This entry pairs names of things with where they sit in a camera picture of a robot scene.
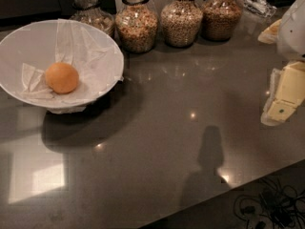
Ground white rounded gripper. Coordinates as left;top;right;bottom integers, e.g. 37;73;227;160
257;0;305;126

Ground orange fruit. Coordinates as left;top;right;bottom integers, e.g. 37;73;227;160
45;62;79;94

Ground white paper towel in bowl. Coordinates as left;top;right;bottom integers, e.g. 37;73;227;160
20;20;124;114

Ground white bowl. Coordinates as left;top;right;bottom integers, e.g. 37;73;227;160
0;18;125;110

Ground clear plastic packet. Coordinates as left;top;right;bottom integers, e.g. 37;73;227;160
241;0;276;18

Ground glass jar of brown cereal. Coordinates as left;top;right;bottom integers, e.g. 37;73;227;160
200;0;243;41

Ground glass jar of round cereal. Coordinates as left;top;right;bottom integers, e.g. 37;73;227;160
160;0;203;48

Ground glass jar of mixed granola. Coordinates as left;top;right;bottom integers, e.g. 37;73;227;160
115;0;158;53

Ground glass jar of pale cereal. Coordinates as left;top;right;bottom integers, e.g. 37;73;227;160
71;0;114;37

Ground black cables on floor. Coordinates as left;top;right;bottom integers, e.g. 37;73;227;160
234;177;305;229

